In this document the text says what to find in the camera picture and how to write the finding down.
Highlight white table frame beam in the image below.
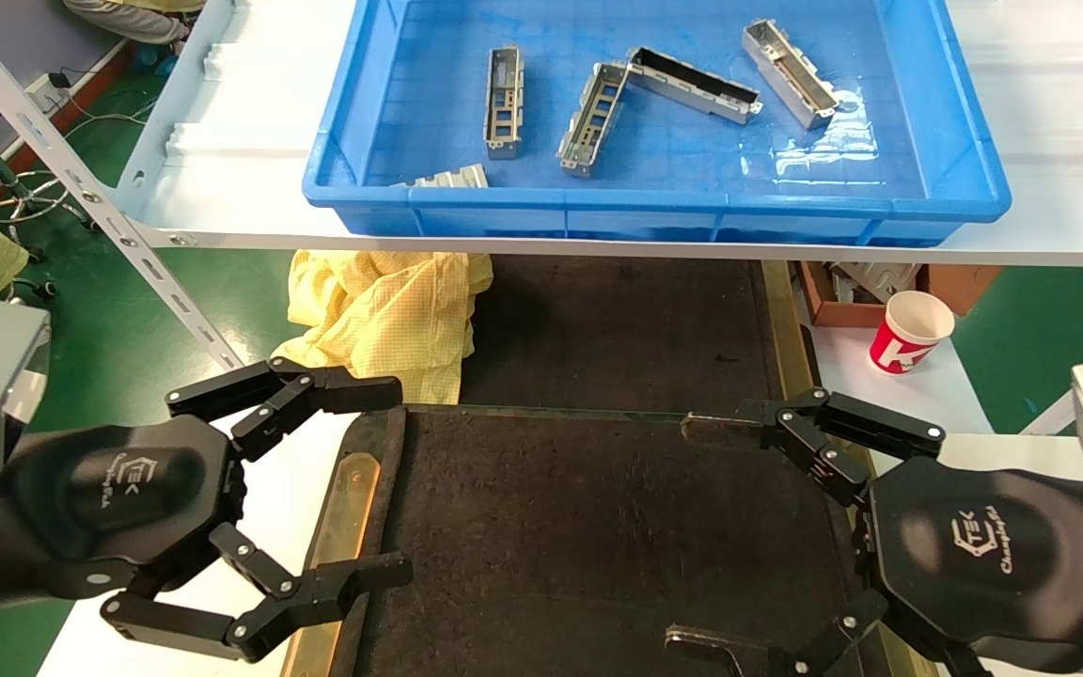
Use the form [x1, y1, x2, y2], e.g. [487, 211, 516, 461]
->
[1019, 331, 1083, 435]

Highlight red white paper cup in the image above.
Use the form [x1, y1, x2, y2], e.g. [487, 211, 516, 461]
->
[869, 290, 956, 375]

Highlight grey metal bracket part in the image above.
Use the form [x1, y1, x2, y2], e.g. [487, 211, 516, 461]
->
[391, 164, 490, 189]
[742, 19, 841, 131]
[484, 44, 526, 160]
[557, 61, 632, 178]
[627, 47, 764, 126]

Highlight white power strip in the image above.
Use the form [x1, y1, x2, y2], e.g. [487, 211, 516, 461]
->
[26, 71, 74, 112]

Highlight white floor cable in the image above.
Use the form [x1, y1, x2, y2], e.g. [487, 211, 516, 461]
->
[62, 89, 162, 133]

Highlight clear plastic film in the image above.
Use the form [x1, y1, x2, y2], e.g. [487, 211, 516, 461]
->
[744, 89, 881, 184]

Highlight black chair caster base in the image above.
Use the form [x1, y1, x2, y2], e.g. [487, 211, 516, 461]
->
[0, 243, 58, 302]

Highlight brown cardboard box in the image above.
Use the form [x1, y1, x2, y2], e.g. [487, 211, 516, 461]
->
[797, 261, 1003, 328]

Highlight person in beige clothing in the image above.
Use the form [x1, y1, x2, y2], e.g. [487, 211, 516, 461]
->
[62, 0, 209, 46]

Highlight white perforated shelf strut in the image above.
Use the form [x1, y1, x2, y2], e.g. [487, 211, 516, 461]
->
[0, 0, 243, 370]

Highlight black felt container tray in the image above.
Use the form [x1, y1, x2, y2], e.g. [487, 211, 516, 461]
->
[280, 404, 942, 677]
[459, 254, 822, 419]

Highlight blue plastic bin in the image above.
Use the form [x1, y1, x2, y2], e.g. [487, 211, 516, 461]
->
[302, 0, 1012, 247]

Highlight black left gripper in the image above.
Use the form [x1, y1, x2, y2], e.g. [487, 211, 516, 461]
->
[1, 357, 414, 662]

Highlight yellow cloth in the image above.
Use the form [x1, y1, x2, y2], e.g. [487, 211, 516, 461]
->
[274, 249, 495, 405]

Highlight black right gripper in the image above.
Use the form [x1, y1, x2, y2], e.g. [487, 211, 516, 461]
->
[666, 387, 1083, 677]

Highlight grey metal parts pile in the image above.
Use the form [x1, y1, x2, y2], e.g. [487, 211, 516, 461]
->
[833, 263, 920, 304]

